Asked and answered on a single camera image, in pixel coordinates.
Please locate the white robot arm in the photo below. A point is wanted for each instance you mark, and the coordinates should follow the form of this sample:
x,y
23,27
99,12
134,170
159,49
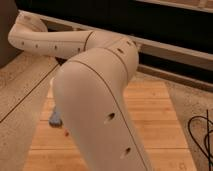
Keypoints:
x,y
89,90

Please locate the white ceramic cup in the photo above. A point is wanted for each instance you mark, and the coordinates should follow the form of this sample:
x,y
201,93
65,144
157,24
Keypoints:
x,y
51,85

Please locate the blue sponge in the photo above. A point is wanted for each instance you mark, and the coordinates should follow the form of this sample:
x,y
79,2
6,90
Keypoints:
x,y
55,120

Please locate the orange carrot toy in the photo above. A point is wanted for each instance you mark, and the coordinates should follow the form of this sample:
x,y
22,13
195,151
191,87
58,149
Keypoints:
x,y
66,133

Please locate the white wooden rail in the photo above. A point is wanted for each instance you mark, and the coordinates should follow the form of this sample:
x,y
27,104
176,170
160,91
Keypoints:
x,y
173,53

